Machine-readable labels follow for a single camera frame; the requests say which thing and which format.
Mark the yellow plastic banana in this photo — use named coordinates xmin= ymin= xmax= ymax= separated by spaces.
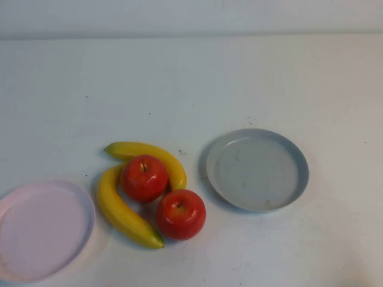
xmin=104 ymin=141 xmax=188 ymax=194
xmin=96 ymin=163 xmax=165 ymax=249

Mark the red plastic apple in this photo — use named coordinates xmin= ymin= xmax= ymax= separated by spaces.
xmin=120 ymin=154 xmax=169 ymax=204
xmin=155 ymin=188 xmax=207 ymax=241

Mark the grey-blue round plate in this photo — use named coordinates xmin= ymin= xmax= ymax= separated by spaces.
xmin=205 ymin=128 xmax=310 ymax=213

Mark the pink round plate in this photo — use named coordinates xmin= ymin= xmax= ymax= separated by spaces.
xmin=0 ymin=179 xmax=96 ymax=283

